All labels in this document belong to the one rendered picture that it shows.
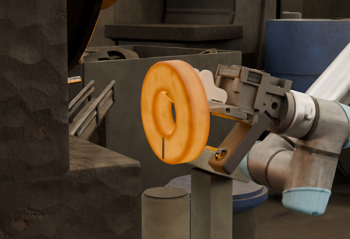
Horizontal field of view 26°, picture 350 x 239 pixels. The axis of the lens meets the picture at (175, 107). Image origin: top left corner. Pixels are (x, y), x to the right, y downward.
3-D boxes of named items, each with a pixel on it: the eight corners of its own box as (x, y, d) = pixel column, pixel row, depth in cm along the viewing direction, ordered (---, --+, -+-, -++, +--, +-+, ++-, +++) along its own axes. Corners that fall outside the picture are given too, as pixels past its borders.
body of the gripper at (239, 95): (213, 62, 120) (272, 78, 126) (201, 115, 120) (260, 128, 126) (241, 65, 113) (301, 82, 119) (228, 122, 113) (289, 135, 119)
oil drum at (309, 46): (303, 178, 427) (307, 19, 415) (242, 160, 478) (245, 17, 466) (380, 167, 456) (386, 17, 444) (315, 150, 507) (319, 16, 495)
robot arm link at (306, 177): (295, 204, 136) (309, 145, 136) (334, 220, 126) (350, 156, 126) (259, 198, 133) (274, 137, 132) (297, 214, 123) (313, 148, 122)
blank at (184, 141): (192, 70, 104) (213, 68, 105) (139, 53, 117) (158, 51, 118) (190, 178, 107) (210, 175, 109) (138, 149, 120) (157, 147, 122)
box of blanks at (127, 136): (85, 237, 320) (82, 54, 310) (-18, 201, 379) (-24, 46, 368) (242, 194, 392) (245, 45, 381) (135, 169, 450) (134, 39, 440)
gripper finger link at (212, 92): (174, 62, 112) (224, 75, 117) (165, 101, 112) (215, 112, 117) (185, 63, 109) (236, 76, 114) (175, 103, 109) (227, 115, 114)
